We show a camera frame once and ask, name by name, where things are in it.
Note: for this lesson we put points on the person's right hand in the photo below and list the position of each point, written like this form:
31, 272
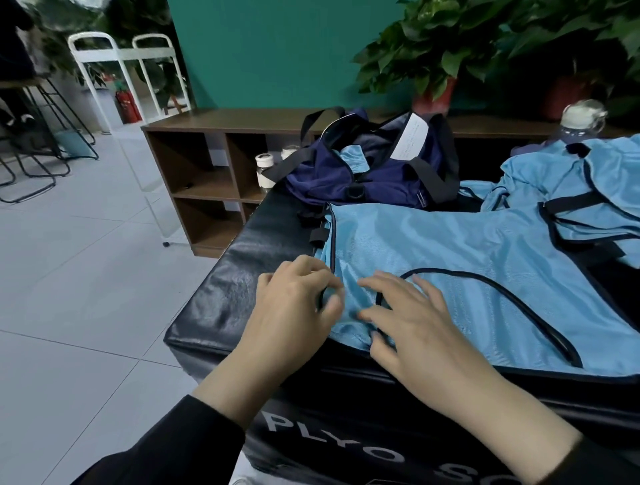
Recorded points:
430, 345

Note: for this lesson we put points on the person's left hand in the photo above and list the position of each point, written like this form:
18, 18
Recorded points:
290, 320

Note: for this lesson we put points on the light blue vest black trim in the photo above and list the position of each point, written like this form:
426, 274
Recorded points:
480, 320
600, 185
353, 160

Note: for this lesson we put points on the navy blue bag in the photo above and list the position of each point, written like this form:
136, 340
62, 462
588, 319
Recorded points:
320, 180

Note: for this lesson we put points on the clear bottle silver cap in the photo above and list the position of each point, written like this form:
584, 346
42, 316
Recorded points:
583, 118

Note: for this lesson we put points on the person's left forearm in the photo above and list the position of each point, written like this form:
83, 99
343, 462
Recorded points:
180, 440

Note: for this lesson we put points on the black leather bench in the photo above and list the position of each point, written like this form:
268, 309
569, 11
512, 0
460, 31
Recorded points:
220, 320

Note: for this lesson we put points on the small white-lidded jar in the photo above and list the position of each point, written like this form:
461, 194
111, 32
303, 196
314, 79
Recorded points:
265, 172

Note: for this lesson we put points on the wooden shelf cabinet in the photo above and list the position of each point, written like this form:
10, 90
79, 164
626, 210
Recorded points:
195, 150

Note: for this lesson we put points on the red bottle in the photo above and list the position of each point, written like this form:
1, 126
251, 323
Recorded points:
128, 105

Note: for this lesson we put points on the teal bucket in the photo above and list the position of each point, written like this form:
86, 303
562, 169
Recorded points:
75, 145

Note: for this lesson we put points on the green plant in red pot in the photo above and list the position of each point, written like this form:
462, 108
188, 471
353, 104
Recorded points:
440, 45
590, 45

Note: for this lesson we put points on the white wheeled cart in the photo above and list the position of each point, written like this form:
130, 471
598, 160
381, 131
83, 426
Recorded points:
100, 52

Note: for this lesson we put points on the wooden top black stool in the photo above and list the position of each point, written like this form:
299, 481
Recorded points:
25, 82

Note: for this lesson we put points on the white metal rack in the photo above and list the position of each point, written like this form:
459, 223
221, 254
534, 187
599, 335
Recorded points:
60, 15

